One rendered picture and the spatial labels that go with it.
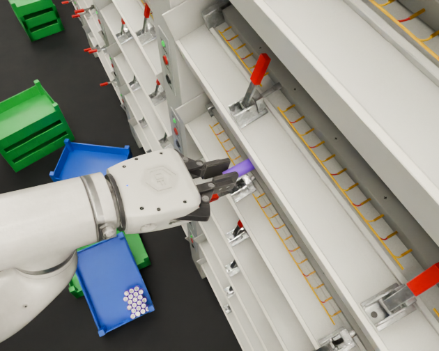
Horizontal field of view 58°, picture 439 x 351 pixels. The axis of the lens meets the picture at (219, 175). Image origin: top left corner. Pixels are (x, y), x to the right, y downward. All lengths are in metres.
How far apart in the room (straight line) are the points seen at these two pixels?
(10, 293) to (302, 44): 0.43
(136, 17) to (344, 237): 0.73
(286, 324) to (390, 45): 0.58
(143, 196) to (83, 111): 1.65
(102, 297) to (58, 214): 1.10
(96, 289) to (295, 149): 1.20
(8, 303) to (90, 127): 1.57
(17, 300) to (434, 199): 0.45
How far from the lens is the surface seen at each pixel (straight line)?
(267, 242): 0.62
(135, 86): 1.36
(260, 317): 0.97
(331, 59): 0.30
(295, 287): 0.60
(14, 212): 0.47
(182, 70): 0.66
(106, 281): 1.55
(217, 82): 0.54
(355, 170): 0.43
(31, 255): 0.49
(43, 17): 2.57
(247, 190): 0.64
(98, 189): 0.48
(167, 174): 0.52
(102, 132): 2.00
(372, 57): 0.30
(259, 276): 0.80
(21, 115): 1.97
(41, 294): 0.55
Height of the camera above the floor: 1.49
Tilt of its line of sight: 57 degrees down
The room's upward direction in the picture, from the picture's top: straight up
